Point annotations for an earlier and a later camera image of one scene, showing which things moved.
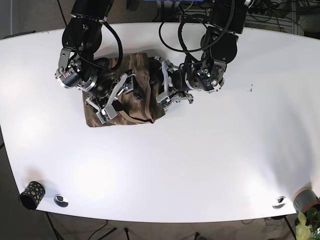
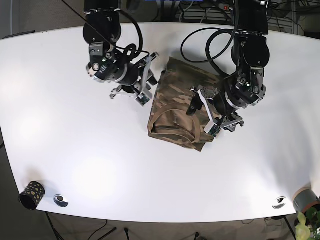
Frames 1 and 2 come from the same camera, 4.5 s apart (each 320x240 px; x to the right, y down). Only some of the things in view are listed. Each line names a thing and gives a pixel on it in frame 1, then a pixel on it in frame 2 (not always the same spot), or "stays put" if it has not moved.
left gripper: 107,91 to 142,93
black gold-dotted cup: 32,195 stays put
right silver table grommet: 279,202 stays put
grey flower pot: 305,198 stays put
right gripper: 158,74 to 222,114
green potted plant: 308,227 stays put
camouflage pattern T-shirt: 145,111 to 169,120
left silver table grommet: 60,200 stays put
